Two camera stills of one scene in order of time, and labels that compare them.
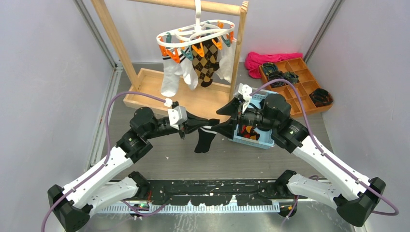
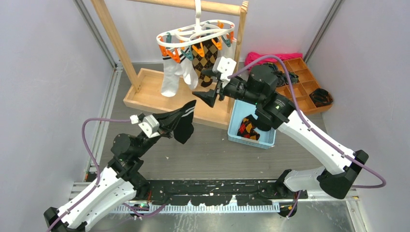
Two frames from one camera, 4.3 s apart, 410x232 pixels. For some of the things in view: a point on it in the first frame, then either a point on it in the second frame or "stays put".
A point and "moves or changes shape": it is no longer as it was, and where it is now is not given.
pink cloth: x=254 y=59 stays put
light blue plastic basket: x=265 y=140 stays put
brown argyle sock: x=205 y=66 stays put
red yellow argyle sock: x=248 y=131 stays put
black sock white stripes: x=206 y=135 moves or changes shape
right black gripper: x=233 y=108 -> x=209 y=96
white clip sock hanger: x=184 y=41 stays put
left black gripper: x=193 y=123 -> x=169 y=123
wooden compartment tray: x=298 y=93 stays put
